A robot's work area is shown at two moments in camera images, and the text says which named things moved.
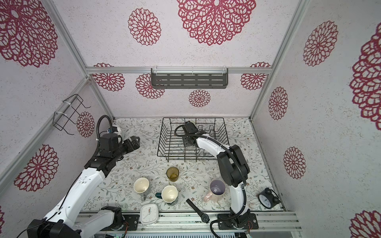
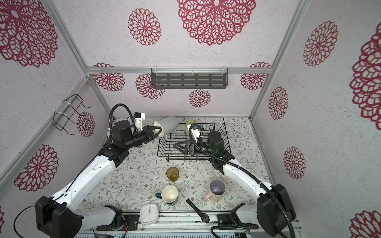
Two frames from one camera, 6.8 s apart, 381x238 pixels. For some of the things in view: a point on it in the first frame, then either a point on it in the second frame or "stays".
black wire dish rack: (178, 139) stays
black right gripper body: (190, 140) -> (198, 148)
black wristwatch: (204, 217) stays
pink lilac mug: (217, 189) stays
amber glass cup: (172, 173) stays
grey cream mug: (141, 185) -> (168, 126)
